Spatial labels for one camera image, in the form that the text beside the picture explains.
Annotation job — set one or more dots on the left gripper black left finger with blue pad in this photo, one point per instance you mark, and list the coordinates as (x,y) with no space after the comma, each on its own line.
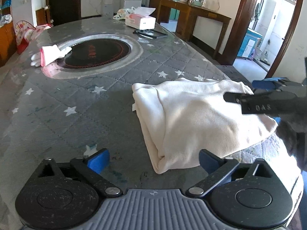
(86,170)

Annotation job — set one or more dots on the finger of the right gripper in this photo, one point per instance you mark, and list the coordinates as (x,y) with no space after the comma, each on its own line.
(243,99)
(278,84)

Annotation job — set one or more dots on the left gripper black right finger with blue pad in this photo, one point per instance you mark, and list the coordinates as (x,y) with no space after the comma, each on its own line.
(224,170)

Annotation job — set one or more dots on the cream white garment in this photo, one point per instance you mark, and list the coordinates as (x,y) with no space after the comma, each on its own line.
(179,118)

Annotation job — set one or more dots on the grey quilted star table cover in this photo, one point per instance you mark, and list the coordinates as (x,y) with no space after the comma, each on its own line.
(62,119)

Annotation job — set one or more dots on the dark wooden sideboard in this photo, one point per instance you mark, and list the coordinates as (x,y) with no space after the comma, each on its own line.
(187,20)

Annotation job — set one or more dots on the black flat tray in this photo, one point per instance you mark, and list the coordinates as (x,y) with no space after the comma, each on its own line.
(150,34)

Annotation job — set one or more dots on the round black induction cooktop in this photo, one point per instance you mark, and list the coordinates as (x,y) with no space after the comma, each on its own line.
(94,53)

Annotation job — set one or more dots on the white pink glove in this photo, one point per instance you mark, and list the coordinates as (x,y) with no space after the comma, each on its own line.
(48,54)

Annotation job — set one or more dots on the pink white tissue box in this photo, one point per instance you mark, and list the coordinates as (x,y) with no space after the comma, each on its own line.
(141,18)

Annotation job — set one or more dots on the crumpled patterned cloth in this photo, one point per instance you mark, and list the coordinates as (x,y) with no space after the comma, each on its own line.
(121,14)

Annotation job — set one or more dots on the brown wooden shelf cabinet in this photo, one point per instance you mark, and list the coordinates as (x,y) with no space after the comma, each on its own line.
(8,36)

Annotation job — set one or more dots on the polka dot play tent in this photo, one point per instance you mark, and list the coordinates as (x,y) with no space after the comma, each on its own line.
(26,32)

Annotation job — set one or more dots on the dark wooden door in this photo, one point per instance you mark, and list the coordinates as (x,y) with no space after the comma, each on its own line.
(64,11)

